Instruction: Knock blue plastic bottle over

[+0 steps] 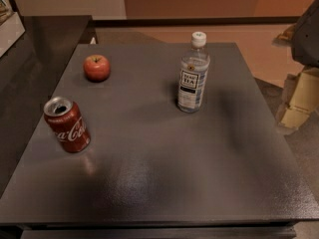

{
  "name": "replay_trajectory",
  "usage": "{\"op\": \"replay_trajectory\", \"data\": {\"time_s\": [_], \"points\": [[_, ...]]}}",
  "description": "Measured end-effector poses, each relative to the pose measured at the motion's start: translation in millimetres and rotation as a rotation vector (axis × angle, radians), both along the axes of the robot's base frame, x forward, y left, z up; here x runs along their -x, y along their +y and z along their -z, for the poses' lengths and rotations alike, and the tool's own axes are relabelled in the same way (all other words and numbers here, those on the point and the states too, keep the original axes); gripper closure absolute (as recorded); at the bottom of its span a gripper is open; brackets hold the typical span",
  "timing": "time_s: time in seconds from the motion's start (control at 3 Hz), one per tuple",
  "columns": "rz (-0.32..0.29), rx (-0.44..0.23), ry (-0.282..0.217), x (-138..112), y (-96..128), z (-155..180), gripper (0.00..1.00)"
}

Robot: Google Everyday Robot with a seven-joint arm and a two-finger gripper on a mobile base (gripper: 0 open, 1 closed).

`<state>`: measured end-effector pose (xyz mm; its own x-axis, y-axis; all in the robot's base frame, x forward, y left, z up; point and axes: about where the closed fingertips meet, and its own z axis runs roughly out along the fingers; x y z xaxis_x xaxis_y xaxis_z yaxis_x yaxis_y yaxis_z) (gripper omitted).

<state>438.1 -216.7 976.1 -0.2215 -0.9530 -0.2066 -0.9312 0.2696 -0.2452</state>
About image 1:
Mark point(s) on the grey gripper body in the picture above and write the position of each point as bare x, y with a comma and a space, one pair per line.
306, 39

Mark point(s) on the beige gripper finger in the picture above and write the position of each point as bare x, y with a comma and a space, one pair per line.
300, 98

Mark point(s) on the clear plastic tea bottle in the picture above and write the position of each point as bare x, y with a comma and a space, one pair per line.
194, 65

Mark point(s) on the red apple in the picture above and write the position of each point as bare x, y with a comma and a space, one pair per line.
97, 68

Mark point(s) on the red Coca-Cola can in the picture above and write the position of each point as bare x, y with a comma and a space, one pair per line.
64, 118

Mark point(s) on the white box on counter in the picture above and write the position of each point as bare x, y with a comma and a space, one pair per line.
11, 26

